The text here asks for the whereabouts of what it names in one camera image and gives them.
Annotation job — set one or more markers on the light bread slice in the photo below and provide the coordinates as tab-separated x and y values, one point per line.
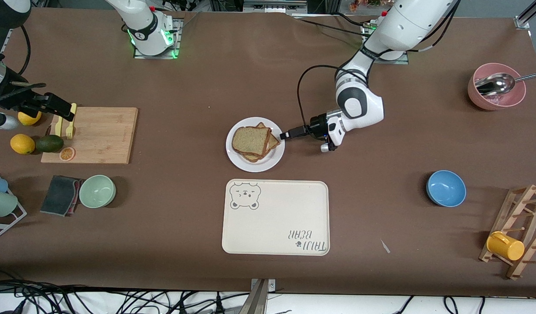
250	140

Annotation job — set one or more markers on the metal spoon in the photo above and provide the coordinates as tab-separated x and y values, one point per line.
494	83

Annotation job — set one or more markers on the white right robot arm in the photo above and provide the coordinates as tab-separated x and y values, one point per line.
145	30

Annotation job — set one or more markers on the pink bowl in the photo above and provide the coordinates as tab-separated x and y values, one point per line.
481	102

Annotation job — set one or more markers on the dark grey folded cloth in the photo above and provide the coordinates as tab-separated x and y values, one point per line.
58	196

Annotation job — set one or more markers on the colourful small items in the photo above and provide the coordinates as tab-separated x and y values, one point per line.
363	5

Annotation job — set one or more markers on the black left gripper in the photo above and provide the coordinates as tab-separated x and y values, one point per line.
316	124

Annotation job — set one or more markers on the pale green bowl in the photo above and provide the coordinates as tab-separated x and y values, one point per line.
97	192

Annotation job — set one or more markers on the aluminium frame profile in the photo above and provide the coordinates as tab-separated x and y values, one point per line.
523	21

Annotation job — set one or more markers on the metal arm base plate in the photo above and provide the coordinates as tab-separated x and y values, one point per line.
178	32
401	62

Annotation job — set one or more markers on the wooden cutting board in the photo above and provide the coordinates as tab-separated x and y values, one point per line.
102	135

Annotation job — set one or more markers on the green avocado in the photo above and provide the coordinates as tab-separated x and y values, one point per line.
49	143

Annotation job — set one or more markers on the metal frame structure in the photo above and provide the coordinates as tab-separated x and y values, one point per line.
274	6

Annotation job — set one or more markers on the yellow plastic fork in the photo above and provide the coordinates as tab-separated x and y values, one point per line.
69	131

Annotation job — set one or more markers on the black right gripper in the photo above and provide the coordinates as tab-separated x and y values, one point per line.
15	98

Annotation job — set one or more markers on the yellow mug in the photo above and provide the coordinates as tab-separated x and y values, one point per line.
507	248

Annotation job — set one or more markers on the cream bear print tray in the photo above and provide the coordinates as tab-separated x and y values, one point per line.
276	218

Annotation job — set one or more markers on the white round plate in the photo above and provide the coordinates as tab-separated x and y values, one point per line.
259	166

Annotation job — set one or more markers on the yellow plastic knife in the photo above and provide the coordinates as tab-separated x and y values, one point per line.
58	128

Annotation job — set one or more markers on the pink folded cloth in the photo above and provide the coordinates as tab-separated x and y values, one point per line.
78	192

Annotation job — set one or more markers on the metal camera stand post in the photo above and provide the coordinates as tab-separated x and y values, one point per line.
257	301

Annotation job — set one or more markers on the yellow lemon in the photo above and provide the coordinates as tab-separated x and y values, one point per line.
22	144
30	119

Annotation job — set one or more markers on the pale green cup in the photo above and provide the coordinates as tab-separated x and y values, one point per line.
1	204

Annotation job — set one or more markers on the wooden cup rack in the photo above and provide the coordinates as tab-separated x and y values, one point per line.
505	224

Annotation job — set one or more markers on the dark-crust toast slice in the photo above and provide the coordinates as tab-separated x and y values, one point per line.
274	141

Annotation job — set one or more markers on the blue bowl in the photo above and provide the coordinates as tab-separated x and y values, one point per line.
446	189

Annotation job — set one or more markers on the small grey tape scrap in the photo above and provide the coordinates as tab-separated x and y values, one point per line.
385	247

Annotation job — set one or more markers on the orange fruit slice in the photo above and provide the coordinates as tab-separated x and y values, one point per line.
67	154

